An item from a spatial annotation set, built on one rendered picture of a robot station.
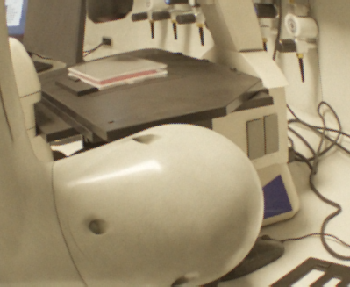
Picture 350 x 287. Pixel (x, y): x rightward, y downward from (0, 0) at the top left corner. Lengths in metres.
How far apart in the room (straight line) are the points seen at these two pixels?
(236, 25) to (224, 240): 0.54
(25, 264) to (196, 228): 0.12
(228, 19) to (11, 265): 0.58
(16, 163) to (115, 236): 0.08
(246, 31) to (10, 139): 0.57
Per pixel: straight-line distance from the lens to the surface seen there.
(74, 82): 0.79
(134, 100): 0.68
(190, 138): 0.40
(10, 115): 0.38
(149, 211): 0.37
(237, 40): 0.89
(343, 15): 1.19
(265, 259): 0.74
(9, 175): 0.38
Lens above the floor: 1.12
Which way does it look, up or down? 18 degrees down
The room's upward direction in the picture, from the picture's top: 4 degrees counter-clockwise
